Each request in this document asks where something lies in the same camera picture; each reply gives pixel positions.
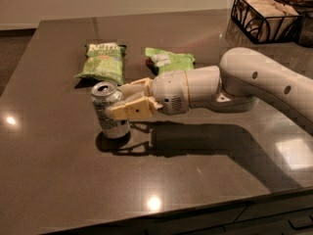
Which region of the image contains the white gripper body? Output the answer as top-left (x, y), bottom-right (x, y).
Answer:
top-left (151, 70), bottom-right (189, 116)

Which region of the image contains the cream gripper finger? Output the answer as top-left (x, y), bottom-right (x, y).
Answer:
top-left (119, 77), bottom-right (152, 98)
top-left (107, 93), bottom-right (162, 120)

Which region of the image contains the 7up soda can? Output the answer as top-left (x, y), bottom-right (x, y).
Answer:
top-left (91, 81), bottom-right (130, 139)

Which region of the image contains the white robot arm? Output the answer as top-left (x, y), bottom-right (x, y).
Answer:
top-left (106, 47), bottom-right (313, 133)

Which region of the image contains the green snack bag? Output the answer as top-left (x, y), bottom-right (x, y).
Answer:
top-left (145, 47), bottom-right (196, 75)

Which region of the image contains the green Kettle chips bag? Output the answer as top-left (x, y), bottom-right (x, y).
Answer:
top-left (74, 42), bottom-right (126, 85)

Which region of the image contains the white napkins stack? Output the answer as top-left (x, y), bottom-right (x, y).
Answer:
top-left (238, 0), bottom-right (299, 42)

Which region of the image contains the cabinet drawer front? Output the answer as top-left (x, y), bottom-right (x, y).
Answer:
top-left (145, 195), bottom-right (313, 235)

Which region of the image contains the black wire napkin basket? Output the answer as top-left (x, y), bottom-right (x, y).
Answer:
top-left (231, 0), bottom-right (301, 44)

